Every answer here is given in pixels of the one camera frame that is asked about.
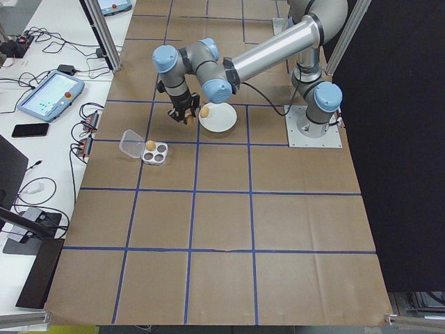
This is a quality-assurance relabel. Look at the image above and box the black adapter cable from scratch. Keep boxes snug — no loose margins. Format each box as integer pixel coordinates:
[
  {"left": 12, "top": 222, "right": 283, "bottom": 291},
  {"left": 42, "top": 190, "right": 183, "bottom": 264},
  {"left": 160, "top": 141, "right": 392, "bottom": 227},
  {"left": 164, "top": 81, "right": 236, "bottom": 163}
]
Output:
[
  {"left": 26, "top": 26, "right": 100, "bottom": 56},
  {"left": 75, "top": 57, "right": 115, "bottom": 80}
]

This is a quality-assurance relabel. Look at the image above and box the dark grey stand base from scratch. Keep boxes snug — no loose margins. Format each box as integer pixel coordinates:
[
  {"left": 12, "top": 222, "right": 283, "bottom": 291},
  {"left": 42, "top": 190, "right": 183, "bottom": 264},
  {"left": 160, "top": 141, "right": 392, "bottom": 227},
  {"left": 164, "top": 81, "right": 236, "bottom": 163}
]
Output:
[{"left": 1, "top": 211, "right": 63, "bottom": 255}]

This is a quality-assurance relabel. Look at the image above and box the short black hub cable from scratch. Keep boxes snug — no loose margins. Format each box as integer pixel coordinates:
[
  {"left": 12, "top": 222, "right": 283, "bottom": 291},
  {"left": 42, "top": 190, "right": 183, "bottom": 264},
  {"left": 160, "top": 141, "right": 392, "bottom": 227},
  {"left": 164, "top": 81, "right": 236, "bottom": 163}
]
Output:
[
  {"left": 70, "top": 120, "right": 88, "bottom": 144},
  {"left": 79, "top": 101, "right": 104, "bottom": 118}
]

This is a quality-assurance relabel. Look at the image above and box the black monitor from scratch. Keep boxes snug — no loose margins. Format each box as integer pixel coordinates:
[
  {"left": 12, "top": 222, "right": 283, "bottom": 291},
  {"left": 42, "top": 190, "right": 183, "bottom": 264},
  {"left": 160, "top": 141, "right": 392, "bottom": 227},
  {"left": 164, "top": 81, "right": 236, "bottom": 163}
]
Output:
[{"left": 0, "top": 134, "right": 29, "bottom": 212}]

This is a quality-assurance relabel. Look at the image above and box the black pendant cable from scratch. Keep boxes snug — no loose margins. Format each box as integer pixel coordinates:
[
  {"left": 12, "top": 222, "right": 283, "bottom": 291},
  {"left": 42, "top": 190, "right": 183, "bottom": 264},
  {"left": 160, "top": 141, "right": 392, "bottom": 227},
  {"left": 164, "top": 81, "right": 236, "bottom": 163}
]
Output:
[{"left": 0, "top": 71, "right": 53, "bottom": 92}]

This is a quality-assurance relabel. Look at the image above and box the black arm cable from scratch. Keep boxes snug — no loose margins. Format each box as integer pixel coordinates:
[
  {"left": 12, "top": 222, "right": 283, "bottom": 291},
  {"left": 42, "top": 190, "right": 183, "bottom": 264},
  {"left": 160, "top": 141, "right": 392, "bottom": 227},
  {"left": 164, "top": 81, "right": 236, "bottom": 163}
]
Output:
[{"left": 238, "top": 81, "right": 303, "bottom": 118}]

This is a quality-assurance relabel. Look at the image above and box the black frame cover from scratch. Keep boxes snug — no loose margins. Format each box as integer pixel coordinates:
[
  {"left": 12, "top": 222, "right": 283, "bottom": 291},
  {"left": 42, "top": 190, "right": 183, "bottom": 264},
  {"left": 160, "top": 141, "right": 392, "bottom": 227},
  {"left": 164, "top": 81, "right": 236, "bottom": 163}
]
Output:
[{"left": 325, "top": 0, "right": 445, "bottom": 294}]

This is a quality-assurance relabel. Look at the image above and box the black box device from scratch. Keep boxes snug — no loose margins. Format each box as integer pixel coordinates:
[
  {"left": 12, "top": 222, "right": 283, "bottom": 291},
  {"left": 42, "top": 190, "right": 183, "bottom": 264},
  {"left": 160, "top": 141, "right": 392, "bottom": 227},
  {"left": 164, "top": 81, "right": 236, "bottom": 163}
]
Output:
[{"left": 0, "top": 40, "right": 29, "bottom": 59}]

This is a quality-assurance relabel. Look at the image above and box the aluminium table rail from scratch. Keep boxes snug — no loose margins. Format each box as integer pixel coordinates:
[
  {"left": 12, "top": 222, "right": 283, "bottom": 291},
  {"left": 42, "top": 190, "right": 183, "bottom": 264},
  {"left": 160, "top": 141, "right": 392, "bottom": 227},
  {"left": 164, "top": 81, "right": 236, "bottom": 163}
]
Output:
[
  {"left": 0, "top": 311, "right": 52, "bottom": 330},
  {"left": 384, "top": 312, "right": 445, "bottom": 330}
]

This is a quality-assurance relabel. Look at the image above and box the grey metal floor frame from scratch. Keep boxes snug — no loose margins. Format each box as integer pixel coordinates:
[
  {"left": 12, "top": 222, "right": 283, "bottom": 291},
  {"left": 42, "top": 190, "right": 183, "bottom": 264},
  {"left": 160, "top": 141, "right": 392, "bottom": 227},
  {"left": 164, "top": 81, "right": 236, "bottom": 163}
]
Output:
[{"left": 387, "top": 291, "right": 445, "bottom": 314}]

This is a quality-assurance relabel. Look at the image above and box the black smartphone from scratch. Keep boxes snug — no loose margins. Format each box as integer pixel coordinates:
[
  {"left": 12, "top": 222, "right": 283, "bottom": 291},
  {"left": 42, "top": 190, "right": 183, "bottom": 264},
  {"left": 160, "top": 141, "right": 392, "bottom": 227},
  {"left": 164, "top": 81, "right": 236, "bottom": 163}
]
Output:
[{"left": 11, "top": 122, "right": 50, "bottom": 139}]

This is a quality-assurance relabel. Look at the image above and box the aluminium frame bar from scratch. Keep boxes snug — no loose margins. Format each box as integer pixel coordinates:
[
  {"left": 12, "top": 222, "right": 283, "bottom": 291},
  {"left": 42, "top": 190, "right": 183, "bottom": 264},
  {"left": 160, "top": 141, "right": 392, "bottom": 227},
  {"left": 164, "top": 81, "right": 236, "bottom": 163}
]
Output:
[{"left": 325, "top": 0, "right": 372, "bottom": 77}]

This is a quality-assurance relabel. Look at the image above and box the blue grey teach pendant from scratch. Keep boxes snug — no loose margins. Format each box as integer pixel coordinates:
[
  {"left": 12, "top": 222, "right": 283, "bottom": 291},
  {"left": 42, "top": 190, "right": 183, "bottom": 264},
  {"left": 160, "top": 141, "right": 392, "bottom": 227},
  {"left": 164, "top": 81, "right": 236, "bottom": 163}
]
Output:
[
  {"left": 16, "top": 69, "right": 86, "bottom": 123},
  {"left": 94, "top": 0, "right": 135, "bottom": 17}
]

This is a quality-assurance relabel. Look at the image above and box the clear plastic egg box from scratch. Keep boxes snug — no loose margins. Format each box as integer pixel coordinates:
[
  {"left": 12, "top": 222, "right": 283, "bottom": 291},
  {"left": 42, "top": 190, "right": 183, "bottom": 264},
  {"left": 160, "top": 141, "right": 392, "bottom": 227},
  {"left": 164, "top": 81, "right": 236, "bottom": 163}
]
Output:
[{"left": 119, "top": 129, "right": 171, "bottom": 166}]

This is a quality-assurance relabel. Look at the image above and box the black power strip red switch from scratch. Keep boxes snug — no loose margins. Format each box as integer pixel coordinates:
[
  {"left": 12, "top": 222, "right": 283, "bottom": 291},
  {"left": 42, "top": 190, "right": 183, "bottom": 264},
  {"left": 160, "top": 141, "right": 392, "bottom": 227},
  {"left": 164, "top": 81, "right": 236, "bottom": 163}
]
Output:
[{"left": 13, "top": 33, "right": 35, "bottom": 49}]

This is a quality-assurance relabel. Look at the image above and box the black flat panel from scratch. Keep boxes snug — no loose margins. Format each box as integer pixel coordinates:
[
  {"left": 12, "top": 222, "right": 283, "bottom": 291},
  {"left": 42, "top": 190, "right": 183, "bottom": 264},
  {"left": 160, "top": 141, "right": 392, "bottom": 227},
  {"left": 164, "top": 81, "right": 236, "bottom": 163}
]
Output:
[{"left": 15, "top": 238, "right": 66, "bottom": 310}]

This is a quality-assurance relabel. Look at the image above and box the black red usb hub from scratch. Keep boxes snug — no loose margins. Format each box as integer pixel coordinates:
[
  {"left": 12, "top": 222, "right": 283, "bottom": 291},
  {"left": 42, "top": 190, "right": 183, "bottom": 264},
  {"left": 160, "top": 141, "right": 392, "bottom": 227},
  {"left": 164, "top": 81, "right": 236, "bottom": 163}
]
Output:
[
  {"left": 76, "top": 137, "right": 95, "bottom": 157},
  {"left": 82, "top": 110, "right": 102, "bottom": 132}
]

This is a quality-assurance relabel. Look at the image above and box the grey usb hub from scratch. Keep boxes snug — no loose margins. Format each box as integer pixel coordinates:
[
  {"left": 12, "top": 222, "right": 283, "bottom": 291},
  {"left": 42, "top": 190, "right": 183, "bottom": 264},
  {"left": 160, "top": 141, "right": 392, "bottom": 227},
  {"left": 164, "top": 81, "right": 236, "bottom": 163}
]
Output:
[
  {"left": 6, "top": 229, "right": 34, "bottom": 244},
  {"left": 19, "top": 207, "right": 46, "bottom": 222}
]

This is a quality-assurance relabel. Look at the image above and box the long black hub cable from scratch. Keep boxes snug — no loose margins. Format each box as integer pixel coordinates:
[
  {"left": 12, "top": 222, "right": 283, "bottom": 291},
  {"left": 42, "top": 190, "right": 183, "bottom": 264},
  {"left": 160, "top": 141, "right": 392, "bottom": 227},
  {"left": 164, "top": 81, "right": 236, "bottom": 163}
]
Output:
[{"left": 64, "top": 151, "right": 78, "bottom": 230}]

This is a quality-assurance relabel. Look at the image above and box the aluminium frame post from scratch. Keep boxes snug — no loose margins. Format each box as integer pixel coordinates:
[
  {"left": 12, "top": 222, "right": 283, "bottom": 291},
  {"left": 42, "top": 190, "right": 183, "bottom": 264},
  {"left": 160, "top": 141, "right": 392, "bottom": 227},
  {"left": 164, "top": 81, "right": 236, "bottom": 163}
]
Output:
[{"left": 79, "top": 0, "right": 123, "bottom": 73}]

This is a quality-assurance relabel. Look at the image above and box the round white plate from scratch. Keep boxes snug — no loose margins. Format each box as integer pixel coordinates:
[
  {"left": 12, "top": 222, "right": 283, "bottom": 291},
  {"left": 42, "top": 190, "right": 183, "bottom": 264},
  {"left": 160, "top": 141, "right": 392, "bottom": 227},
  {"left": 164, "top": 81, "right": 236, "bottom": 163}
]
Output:
[{"left": 198, "top": 102, "right": 238, "bottom": 134}]

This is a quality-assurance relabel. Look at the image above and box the white wired mouse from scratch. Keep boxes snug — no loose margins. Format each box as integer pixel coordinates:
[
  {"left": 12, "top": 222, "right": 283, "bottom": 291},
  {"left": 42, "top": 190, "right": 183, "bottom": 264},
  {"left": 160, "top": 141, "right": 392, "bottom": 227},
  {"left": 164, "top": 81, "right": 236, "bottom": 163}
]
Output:
[{"left": 21, "top": 182, "right": 45, "bottom": 196}]

